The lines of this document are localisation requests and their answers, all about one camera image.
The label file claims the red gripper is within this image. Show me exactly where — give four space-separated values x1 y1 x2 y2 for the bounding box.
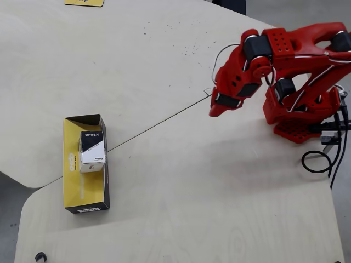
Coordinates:
208 44 273 118

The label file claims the small black white box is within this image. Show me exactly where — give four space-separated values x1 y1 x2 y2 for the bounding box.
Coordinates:
77 130 107 174

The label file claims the open yellow black box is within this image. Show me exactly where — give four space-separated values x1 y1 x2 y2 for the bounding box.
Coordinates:
63 113 111 215

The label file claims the dark chair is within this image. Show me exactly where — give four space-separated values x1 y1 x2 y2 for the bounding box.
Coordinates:
212 0 247 16

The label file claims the black table clamp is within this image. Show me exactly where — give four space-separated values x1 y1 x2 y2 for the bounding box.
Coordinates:
319 120 343 156

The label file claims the yellow card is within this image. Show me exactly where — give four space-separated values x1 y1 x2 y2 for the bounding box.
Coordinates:
64 0 105 7

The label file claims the white servo wire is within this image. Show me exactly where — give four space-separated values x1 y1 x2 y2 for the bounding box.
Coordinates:
211 43 240 83

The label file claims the looped black cable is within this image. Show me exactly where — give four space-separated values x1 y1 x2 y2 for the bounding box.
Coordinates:
301 112 342 175

